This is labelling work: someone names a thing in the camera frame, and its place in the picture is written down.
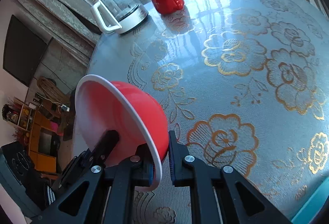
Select left beige curtain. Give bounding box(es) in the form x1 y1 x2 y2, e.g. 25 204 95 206
14 0 101 66

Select teal plate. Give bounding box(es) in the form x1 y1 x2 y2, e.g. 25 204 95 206
292 178 328 224

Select floral plastic tablecloth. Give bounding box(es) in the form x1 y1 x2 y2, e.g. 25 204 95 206
87 0 328 220

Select red plastic bowl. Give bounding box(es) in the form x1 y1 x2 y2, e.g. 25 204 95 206
75 75 169 192

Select black television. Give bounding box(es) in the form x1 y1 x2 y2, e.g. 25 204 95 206
3 15 48 87

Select white glass kettle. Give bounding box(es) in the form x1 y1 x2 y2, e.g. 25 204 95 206
91 0 148 34

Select orange cabinet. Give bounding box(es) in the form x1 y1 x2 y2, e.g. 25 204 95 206
28 106 73 174

